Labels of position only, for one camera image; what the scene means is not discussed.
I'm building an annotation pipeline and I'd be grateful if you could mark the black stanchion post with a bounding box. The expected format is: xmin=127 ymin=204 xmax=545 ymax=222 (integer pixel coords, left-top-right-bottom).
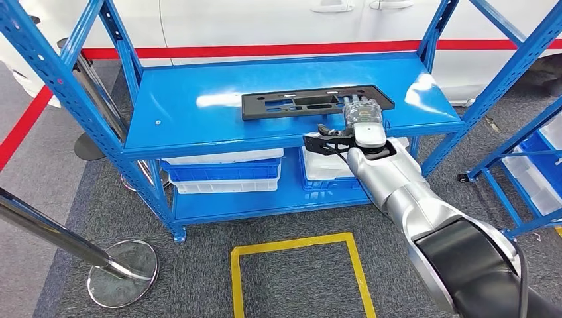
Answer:
xmin=74 ymin=132 xmax=107 ymax=162

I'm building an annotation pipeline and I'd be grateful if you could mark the red barrier belt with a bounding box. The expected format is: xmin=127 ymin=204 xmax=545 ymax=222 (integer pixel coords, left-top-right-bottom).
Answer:
xmin=0 ymin=85 xmax=54 ymax=172

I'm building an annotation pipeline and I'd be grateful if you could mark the dark grey floor carpet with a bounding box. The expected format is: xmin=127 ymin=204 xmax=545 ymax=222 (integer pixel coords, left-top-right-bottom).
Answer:
xmin=32 ymin=59 xmax=562 ymax=318

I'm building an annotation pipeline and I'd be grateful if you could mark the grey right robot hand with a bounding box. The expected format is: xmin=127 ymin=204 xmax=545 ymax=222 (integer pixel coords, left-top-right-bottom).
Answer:
xmin=342 ymin=93 xmax=387 ymax=133

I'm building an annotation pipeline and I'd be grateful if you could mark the black plastic plate frame part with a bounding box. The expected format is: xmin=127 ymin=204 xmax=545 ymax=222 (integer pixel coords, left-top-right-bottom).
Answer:
xmin=241 ymin=84 xmax=396 ymax=121

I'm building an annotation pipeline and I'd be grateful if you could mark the blue metal shelf rack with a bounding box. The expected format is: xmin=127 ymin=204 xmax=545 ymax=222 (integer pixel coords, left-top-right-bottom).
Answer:
xmin=0 ymin=0 xmax=562 ymax=244

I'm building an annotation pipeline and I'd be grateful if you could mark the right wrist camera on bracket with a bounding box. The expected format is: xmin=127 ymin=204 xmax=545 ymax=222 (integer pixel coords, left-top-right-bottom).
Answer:
xmin=303 ymin=124 xmax=357 ymax=159

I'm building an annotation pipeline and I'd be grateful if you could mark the yellow tape square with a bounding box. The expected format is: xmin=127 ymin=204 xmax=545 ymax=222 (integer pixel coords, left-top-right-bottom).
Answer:
xmin=230 ymin=233 xmax=378 ymax=318

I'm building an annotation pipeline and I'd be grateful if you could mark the blue wheeled shelf rack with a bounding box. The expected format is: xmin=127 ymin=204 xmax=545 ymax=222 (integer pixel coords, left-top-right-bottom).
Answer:
xmin=456 ymin=98 xmax=562 ymax=240

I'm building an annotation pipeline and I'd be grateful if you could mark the blue plastic bin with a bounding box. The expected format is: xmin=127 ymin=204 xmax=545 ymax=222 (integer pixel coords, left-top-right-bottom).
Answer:
xmin=520 ymin=131 xmax=562 ymax=194

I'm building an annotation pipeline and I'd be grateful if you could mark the white car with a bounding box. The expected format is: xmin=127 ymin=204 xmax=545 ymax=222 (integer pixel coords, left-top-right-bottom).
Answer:
xmin=0 ymin=0 xmax=562 ymax=109

